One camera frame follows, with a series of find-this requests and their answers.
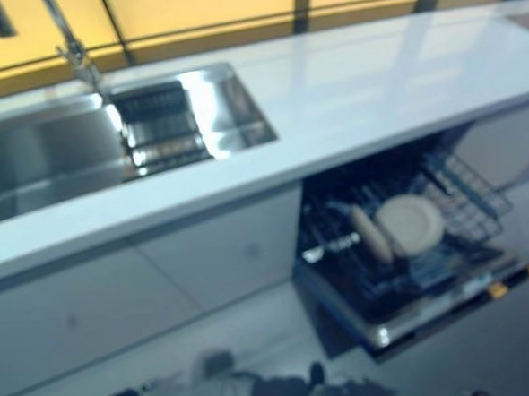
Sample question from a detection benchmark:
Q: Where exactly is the cream ceramic plate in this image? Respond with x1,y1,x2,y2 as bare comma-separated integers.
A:
374,194,446,261
349,203,396,264

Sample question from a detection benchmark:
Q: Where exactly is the open dishwasher door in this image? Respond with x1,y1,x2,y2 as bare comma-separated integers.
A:
290,234,529,368

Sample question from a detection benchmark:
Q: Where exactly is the white glossy cabinet door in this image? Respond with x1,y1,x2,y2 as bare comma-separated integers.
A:
0,245,143,396
121,184,313,347

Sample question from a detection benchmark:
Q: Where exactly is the black steel roll-up rack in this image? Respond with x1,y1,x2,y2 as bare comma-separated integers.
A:
108,78,214,185

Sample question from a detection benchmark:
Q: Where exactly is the stainless steel sink basin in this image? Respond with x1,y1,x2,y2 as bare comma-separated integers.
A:
0,58,285,228

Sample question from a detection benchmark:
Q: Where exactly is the chrome pull-down kitchen faucet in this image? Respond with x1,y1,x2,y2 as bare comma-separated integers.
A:
0,0,103,107

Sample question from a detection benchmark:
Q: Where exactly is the dishwasher wire rack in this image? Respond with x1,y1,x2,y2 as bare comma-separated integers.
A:
294,132,520,323

